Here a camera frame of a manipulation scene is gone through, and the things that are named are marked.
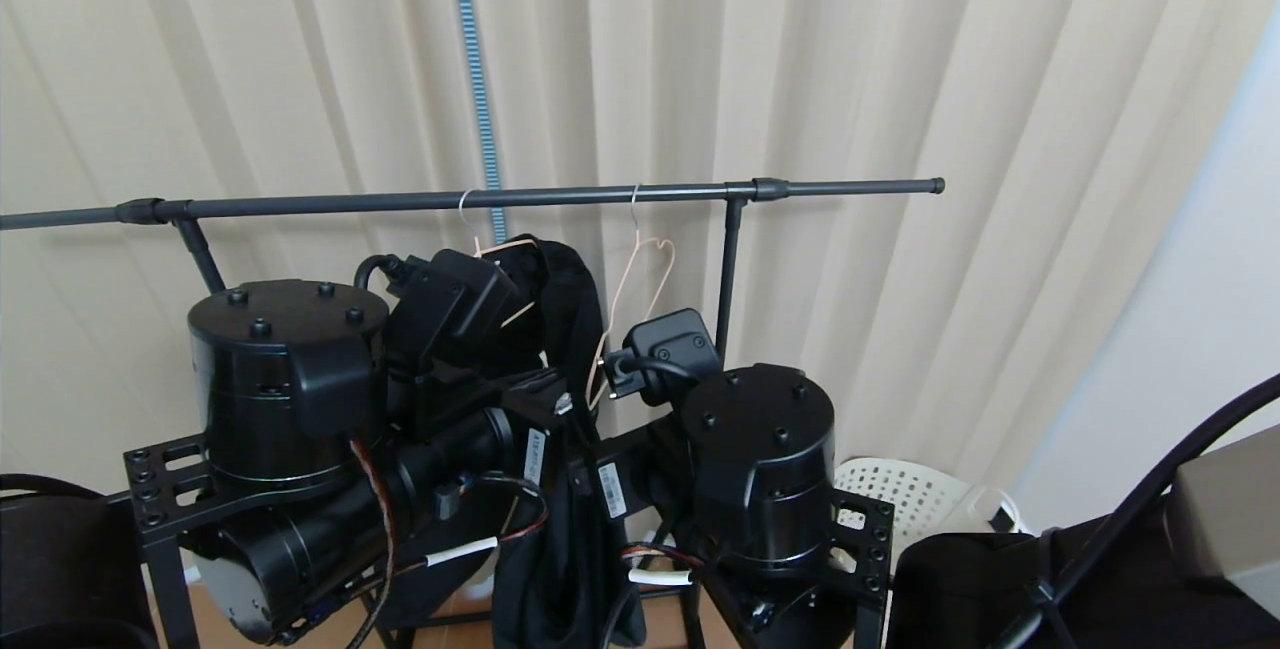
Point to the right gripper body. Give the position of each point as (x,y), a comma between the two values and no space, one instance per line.
(650,479)

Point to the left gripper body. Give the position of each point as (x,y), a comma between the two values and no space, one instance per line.
(320,539)

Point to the black garment with white label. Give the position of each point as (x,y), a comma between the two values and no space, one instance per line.
(560,579)

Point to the pink clothes hanger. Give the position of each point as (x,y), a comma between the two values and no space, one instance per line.
(505,246)
(635,214)

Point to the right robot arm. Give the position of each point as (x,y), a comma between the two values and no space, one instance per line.
(760,469)

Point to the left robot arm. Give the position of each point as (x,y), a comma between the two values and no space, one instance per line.
(280,379)

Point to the white laundry basket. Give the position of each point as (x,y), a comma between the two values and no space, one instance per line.
(900,499)

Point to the black clothes rack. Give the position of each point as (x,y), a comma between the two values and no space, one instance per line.
(350,201)

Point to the beige curtain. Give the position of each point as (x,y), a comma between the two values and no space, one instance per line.
(900,49)

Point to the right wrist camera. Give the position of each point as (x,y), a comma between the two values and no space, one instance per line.
(670,339)

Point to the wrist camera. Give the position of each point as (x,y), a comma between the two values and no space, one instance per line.
(670,339)
(450,309)

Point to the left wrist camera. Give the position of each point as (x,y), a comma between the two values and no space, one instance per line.
(450,309)

